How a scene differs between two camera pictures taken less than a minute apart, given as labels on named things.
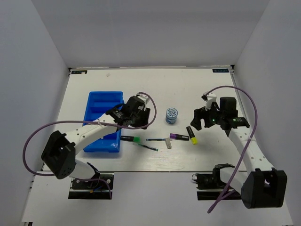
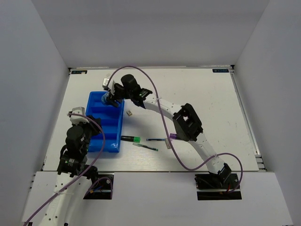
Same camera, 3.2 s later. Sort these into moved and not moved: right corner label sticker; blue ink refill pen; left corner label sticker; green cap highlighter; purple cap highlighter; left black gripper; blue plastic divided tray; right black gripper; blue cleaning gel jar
Moved: blue cleaning gel jar; left black gripper; right black gripper
Not moved: blue ink refill pen; green cap highlighter; right corner label sticker; blue plastic divided tray; purple cap highlighter; left corner label sticker
